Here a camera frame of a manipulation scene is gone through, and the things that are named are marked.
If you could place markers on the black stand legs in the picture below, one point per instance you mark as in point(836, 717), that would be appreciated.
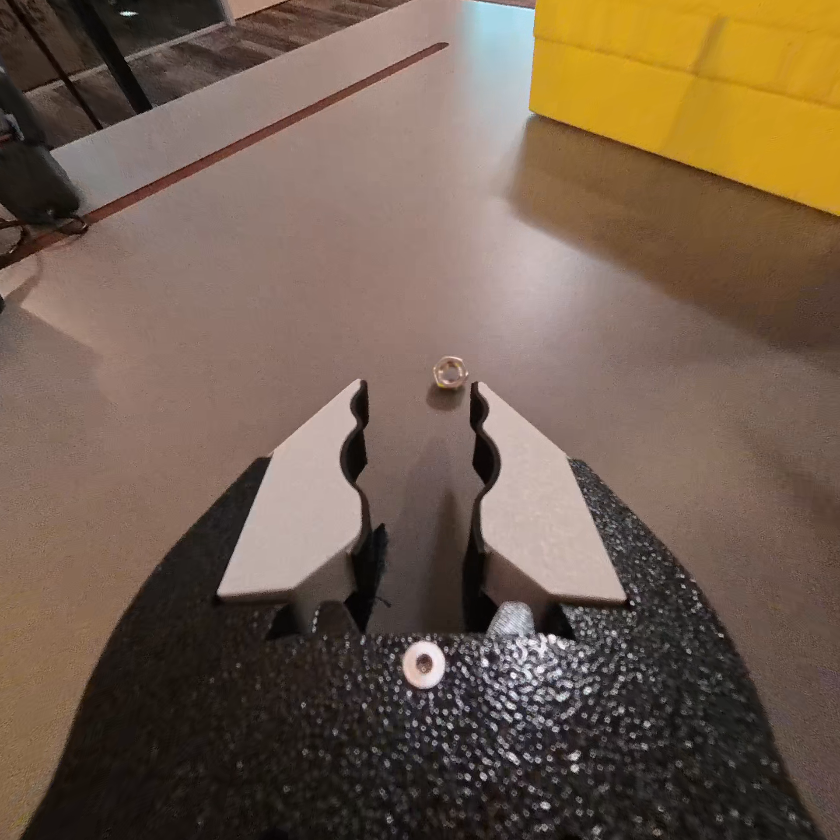
point(118, 65)

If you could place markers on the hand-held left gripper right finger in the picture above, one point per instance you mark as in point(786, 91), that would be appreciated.
point(544, 525)

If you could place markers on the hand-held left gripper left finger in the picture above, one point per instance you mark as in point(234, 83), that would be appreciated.
point(295, 525)

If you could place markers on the large yellow plastic bin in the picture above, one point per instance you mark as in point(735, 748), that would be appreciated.
point(656, 79)

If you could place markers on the silver hex nut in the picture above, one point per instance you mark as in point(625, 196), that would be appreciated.
point(449, 385)

